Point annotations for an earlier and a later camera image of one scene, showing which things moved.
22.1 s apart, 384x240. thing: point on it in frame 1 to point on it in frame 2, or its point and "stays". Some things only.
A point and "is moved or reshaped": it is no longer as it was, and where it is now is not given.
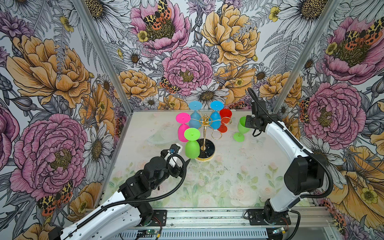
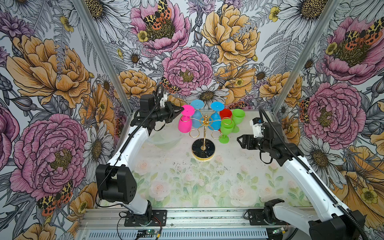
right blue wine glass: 215,119 stays
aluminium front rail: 234,219 stays
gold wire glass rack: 207,146 stays
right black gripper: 248,120 to 246,137
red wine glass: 225,115 stays
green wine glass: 240,137 is moved or reshaped
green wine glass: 192,146 to 227,125
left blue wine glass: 195,120 stays
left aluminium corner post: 81,5 stays
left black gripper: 179,171 to 172,110
